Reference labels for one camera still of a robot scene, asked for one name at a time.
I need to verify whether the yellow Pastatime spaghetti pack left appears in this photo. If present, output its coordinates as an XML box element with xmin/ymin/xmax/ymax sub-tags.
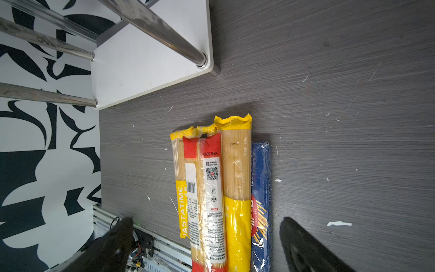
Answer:
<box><xmin>170</xmin><ymin>124</ymin><xmax>217</xmax><ymax>239</ymax></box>

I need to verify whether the red spaghetti pack white label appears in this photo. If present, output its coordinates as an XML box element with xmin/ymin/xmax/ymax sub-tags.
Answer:
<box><xmin>183</xmin><ymin>133</ymin><xmax>227</xmax><ymax>272</ymax></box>

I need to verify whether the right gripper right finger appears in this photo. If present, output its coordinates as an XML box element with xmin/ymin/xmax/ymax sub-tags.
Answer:
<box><xmin>279</xmin><ymin>217</ymin><xmax>354</xmax><ymax>272</ymax></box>

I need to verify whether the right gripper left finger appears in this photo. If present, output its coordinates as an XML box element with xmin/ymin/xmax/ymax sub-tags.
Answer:
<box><xmin>61</xmin><ymin>217</ymin><xmax>133</xmax><ymax>272</ymax></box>

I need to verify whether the blue spaghetti pack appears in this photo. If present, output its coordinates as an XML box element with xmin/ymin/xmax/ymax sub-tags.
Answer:
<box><xmin>250</xmin><ymin>142</ymin><xmax>271</xmax><ymax>272</ymax></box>

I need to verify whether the white two-tier metal shelf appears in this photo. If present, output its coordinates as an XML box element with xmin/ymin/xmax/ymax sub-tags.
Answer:
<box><xmin>1</xmin><ymin>1</ymin><xmax>215</xmax><ymax>109</ymax></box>

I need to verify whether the yellow Pastatime spaghetti pack right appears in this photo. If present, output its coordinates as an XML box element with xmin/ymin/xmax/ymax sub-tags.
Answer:
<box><xmin>214</xmin><ymin>114</ymin><xmax>252</xmax><ymax>272</ymax></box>

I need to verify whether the yellow pastatime spaghetti pack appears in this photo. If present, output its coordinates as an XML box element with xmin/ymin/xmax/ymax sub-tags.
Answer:
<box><xmin>170</xmin><ymin>124</ymin><xmax>217</xmax><ymax>239</ymax></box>
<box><xmin>214</xmin><ymin>114</ymin><xmax>252</xmax><ymax>272</ymax></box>

